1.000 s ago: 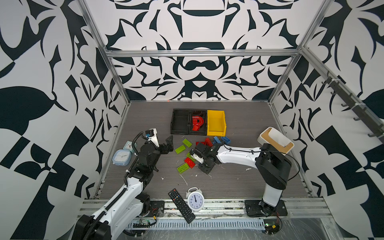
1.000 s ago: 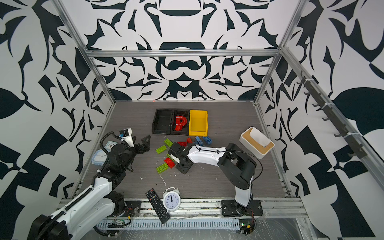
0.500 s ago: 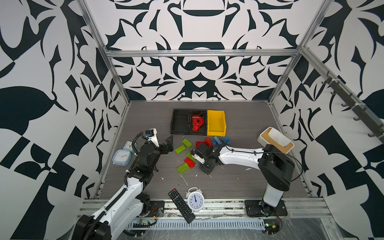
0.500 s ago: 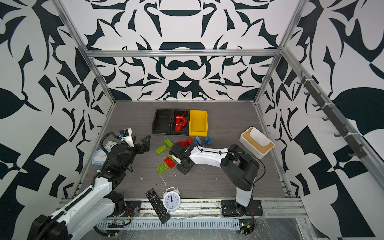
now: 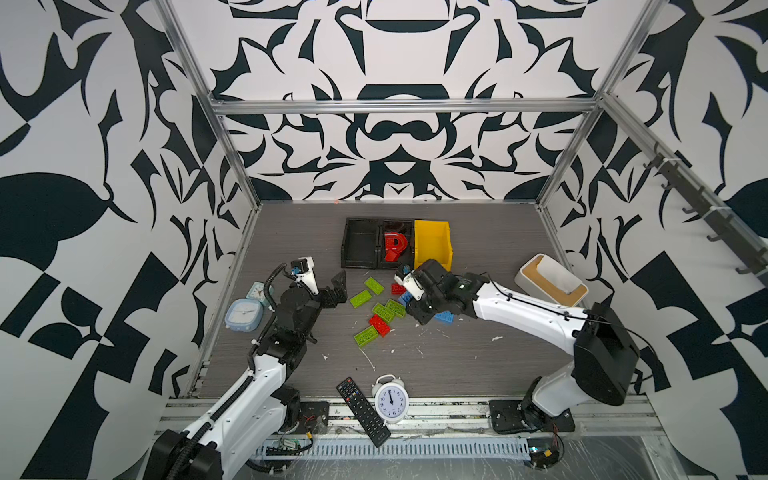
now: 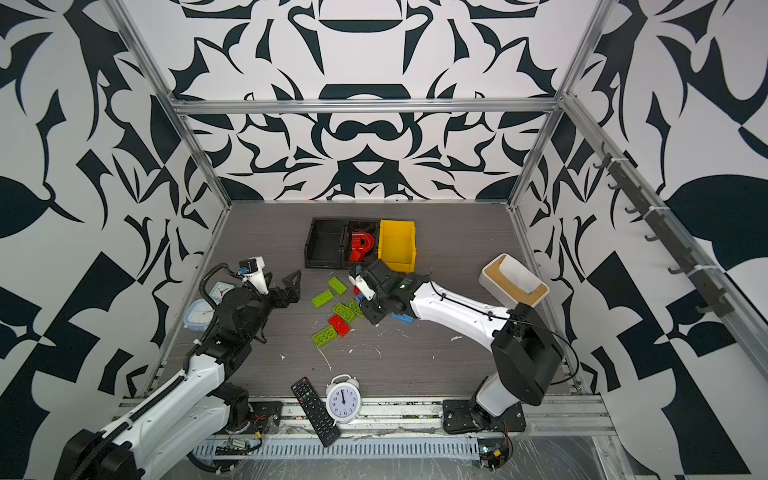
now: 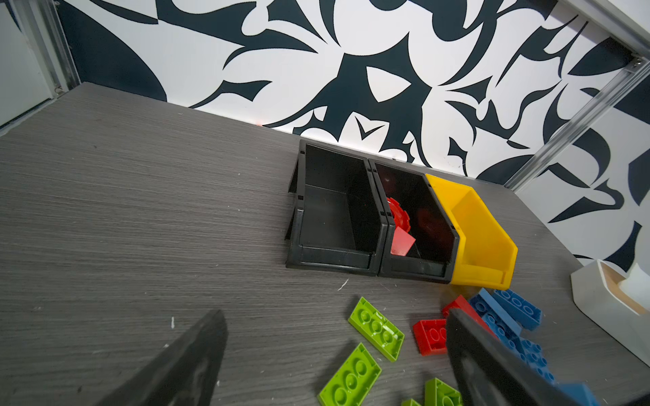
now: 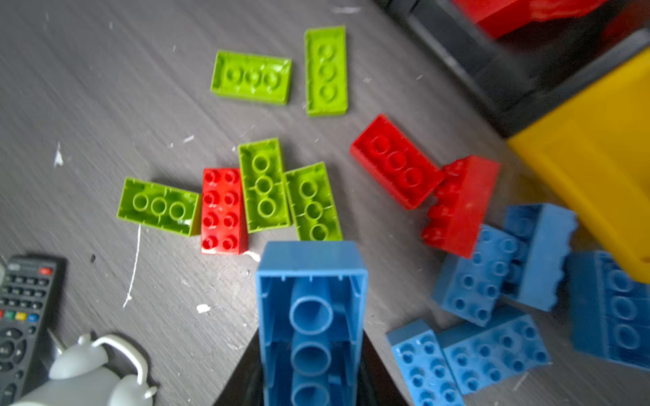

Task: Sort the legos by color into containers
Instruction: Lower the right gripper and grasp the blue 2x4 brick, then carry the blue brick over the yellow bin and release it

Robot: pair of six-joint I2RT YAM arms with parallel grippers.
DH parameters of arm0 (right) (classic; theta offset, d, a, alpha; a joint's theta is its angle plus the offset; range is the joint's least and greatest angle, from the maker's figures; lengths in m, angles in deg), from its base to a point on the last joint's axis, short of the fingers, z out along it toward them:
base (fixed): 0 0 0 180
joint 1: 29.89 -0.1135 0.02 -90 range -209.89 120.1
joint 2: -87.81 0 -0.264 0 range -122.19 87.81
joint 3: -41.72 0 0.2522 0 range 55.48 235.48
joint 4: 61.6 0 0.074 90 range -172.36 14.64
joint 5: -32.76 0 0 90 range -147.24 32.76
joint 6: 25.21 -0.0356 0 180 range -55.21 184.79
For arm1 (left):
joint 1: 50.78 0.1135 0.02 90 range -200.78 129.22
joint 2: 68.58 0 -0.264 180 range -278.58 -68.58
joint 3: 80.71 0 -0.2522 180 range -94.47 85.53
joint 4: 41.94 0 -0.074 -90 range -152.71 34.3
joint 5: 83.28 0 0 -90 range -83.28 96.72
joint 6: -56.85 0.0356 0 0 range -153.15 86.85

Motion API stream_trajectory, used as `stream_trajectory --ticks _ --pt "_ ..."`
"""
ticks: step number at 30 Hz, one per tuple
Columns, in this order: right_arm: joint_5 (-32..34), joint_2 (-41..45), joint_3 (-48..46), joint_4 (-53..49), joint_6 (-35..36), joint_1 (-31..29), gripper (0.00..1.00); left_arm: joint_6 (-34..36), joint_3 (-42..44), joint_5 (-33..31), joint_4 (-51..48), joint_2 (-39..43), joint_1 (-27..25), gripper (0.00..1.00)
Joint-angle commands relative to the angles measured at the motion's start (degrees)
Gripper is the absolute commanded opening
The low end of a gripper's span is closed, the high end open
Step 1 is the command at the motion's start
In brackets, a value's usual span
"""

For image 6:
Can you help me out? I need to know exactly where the red arch lego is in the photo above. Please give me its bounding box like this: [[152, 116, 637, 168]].
[[349, 232, 375, 262]]

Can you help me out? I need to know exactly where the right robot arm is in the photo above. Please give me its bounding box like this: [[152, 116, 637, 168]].
[[349, 260, 566, 418]]

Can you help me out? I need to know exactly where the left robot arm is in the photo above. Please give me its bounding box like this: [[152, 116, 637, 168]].
[[54, 257, 302, 479]]

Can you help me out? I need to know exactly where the blue lego lower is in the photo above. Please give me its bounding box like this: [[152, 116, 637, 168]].
[[391, 314, 414, 324]]

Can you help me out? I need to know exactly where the small green alarm clock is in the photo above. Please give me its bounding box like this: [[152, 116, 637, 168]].
[[209, 281, 235, 305]]

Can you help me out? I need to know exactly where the green lego upper left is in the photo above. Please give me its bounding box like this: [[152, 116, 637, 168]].
[[311, 290, 334, 308]]

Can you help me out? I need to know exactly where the green lego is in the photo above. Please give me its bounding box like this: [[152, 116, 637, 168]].
[[312, 326, 338, 348], [333, 303, 356, 323], [347, 299, 364, 318], [311, 290, 334, 308], [328, 277, 348, 296]]

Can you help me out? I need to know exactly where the blue square alarm clock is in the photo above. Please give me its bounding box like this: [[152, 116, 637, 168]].
[[183, 299, 214, 332]]

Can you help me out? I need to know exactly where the green lego top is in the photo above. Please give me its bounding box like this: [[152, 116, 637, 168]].
[[328, 277, 348, 296]]

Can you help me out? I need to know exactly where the yellow bin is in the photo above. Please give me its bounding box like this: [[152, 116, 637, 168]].
[[378, 220, 417, 273]]

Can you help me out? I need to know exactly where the black bin left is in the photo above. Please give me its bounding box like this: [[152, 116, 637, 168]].
[[304, 217, 346, 269]]

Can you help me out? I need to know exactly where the black bin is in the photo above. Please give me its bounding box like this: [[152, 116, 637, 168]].
[[341, 219, 380, 268], [304, 217, 346, 269]]

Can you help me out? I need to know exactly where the black bin middle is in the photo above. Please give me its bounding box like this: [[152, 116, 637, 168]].
[[341, 219, 380, 268]]

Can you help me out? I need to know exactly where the green lego bottom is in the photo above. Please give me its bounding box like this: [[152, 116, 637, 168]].
[[312, 326, 338, 348]]

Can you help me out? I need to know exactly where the red lego lower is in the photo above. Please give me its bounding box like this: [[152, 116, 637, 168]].
[[328, 315, 351, 337]]

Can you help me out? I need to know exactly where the black remote control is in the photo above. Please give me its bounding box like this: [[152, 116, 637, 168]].
[[291, 377, 341, 448]]

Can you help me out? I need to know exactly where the white tissue box wooden lid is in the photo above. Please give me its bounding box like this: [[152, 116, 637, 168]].
[[478, 253, 549, 309]]

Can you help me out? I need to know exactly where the white twin-bell alarm clock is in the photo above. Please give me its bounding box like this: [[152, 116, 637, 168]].
[[325, 374, 362, 424]]

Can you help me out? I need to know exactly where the small circuit board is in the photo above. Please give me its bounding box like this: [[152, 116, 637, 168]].
[[479, 445, 513, 471]]

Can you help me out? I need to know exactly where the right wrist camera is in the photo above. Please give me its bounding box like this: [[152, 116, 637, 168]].
[[349, 274, 375, 300]]

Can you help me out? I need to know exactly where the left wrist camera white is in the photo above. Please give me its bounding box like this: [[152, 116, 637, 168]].
[[238, 256, 269, 295]]

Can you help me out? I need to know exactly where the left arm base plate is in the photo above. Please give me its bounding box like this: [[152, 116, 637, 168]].
[[225, 401, 283, 435]]

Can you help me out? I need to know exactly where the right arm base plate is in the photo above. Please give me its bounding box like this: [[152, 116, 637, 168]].
[[442, 399, 527, 435]]

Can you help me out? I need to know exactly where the white cable duct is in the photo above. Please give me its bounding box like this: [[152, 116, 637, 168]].
[[194, 437, 481, 461]]

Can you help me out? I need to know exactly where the black hook rail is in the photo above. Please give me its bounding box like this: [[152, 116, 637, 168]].
[[595, 151, 735, 318]]

